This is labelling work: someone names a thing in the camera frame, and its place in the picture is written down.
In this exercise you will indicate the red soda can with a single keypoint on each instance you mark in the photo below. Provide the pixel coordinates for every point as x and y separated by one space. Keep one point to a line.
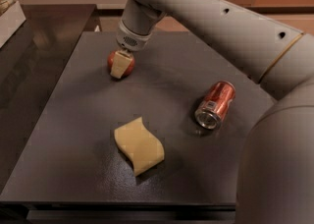
214 107

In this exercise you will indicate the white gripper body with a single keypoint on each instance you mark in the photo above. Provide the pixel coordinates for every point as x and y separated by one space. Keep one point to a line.
130 40

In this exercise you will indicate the red apple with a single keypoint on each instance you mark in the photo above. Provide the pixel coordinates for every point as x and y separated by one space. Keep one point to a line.
129 65

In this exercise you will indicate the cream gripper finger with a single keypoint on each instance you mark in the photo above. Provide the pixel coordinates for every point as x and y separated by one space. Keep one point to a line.
119 65

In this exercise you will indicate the yellow wavy sponge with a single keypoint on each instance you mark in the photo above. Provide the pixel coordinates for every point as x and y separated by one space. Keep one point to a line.
141 147

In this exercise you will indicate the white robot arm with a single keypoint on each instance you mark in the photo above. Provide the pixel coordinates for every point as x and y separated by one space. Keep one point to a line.
275 182

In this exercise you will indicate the dark side cabinet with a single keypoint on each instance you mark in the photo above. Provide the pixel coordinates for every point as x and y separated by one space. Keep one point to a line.
32 62

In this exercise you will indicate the white box on cabinet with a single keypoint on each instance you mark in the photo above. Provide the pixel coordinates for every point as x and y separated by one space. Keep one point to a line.
10 21

